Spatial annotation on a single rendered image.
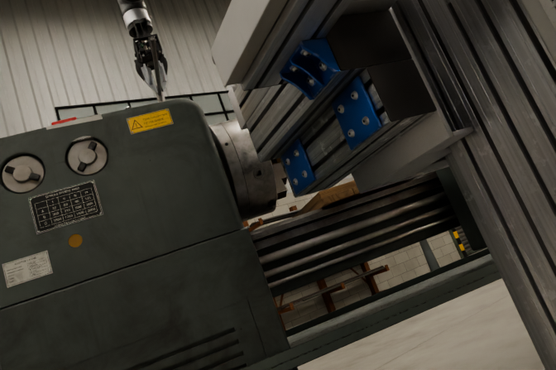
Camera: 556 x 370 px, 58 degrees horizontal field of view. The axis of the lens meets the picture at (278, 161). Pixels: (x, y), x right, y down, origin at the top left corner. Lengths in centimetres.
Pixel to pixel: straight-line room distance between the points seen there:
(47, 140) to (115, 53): 848
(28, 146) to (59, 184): 12
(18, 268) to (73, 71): 827
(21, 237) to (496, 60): 104
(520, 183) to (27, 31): 935
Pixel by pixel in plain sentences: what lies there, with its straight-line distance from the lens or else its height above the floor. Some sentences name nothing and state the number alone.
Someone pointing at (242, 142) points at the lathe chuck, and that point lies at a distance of 144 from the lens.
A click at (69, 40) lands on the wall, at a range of 976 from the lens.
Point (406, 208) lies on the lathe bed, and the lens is 152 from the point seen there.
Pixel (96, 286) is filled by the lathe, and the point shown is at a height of 84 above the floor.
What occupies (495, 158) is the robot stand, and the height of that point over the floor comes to 75.
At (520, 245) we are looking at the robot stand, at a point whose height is 62.
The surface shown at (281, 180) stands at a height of 99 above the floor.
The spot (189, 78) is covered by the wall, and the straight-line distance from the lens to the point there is 997.
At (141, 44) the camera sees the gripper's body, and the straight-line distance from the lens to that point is 154.
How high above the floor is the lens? 68
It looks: 14 degrees up
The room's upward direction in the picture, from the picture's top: 21 degrees counter-clockwise
